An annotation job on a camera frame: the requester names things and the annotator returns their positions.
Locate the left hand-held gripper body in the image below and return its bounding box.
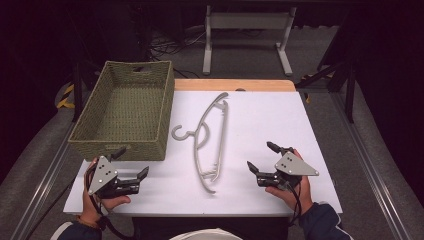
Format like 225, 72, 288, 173
87, 155, 141, 200

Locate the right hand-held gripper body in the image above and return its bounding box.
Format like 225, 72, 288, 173
255, 151, 320, 192

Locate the green woven basket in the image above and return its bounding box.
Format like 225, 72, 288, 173
68, 60, 176, 162

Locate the grey plastic clothes hanger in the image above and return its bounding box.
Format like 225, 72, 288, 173
171, 92, 230, 195

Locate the person's right hand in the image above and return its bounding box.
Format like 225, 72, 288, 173
265, 148, 315, 215

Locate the person's left hand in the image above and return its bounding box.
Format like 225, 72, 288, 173
81, 157, 132, 228

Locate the black metal stand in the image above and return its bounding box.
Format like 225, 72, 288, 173
71, 61, 85, 123
294, 58, 357, 124

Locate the person's white cap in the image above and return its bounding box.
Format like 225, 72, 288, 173
168, 228, 244, 240

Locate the grey metal stand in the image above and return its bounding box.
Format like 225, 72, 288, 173
202, 4, 298, 77

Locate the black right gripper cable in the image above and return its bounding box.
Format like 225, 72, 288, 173
285, 182, 304, 228

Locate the aluminium floor rail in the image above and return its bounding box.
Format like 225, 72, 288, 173
329, 89, 418, 240
9, 121, 78, 240

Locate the bundle of floor cables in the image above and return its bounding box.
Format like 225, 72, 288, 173
149, 29, 208, 61

